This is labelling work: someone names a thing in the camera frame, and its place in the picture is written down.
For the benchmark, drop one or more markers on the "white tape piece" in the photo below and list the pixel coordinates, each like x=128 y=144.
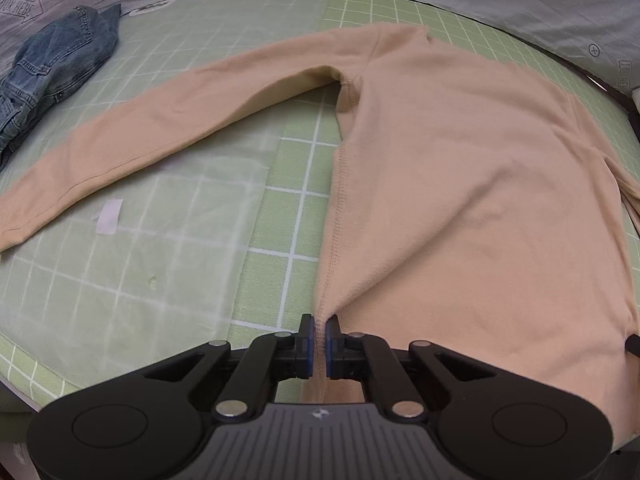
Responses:
x=110 y=216

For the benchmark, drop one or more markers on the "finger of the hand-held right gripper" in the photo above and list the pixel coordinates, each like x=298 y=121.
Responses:
x=634 y=345

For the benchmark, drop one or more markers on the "beige long-sleeve shirt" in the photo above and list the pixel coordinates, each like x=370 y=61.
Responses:
x=450 y=185

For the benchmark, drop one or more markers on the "clear plastic sheet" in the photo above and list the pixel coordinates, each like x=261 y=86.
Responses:
x=165 y=270

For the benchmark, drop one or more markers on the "green grid mat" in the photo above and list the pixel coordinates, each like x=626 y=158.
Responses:
x=295 y=200

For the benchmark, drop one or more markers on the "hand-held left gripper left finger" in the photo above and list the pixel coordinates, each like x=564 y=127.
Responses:
x=310 y=347

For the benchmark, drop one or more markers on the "blue denim jacket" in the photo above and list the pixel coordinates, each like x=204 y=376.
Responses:
x=47 y=67

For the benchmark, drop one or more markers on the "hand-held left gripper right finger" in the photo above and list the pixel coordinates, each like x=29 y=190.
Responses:
x=331 y=347

